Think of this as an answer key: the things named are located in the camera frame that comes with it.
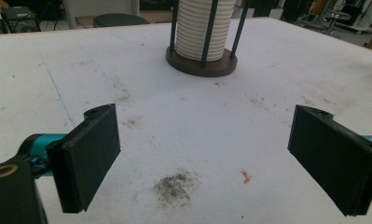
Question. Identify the dark round stool seat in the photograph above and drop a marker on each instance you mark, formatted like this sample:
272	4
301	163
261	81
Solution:
120	20

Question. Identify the brown round cup holder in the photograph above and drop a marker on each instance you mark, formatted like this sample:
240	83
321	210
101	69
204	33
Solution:
205	71

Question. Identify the metal stool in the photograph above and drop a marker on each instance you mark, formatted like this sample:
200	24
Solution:
336	17

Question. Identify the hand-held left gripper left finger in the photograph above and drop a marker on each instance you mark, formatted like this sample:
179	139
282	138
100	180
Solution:
90	155

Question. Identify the stack of white cups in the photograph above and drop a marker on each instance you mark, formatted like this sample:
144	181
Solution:
190	31

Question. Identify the black equipment box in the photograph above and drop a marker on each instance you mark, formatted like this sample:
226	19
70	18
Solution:
19	20

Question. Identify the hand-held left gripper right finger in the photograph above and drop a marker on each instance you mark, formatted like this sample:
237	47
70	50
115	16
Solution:
333	155

